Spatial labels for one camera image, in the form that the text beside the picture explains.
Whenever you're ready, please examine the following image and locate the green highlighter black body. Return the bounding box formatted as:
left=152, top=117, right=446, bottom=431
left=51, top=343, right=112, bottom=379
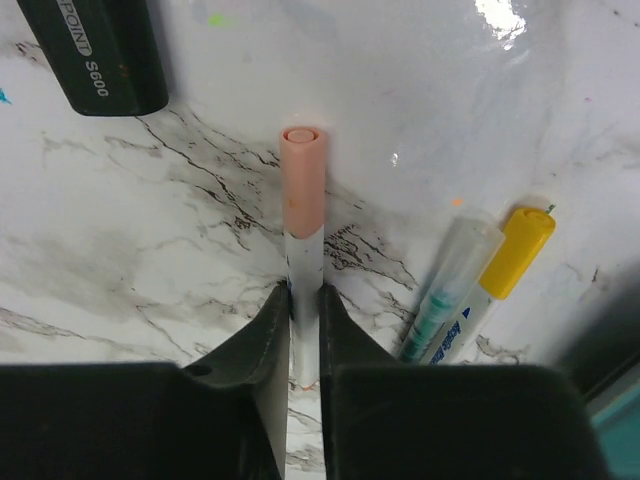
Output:
left=18, top=0, right=169, bottom=117

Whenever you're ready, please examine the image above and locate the teal acrylic marker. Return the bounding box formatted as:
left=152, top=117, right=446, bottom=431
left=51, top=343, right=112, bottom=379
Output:
left=398, top=209, right=505, bottom=364

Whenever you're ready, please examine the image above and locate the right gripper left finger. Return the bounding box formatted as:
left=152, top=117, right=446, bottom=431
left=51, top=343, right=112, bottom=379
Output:
left=1, top=284, right=289, bottom=479

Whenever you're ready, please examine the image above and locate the dark framed teal tray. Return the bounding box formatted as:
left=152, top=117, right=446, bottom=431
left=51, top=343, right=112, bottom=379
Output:
left=559, top=264, right=639, bottom=479

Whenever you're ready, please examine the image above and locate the yellow capped marker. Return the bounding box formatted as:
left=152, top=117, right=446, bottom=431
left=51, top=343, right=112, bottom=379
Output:
left=422, top=207, right=556, bottom=365

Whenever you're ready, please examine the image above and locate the pink capped white pen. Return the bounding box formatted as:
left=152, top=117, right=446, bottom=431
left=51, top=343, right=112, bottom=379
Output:
left=279, top=126, right=328, bottom=389

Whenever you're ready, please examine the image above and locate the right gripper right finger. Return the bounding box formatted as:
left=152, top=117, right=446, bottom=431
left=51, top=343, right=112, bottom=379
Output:
left=319, top=285, right=610, bottom=479

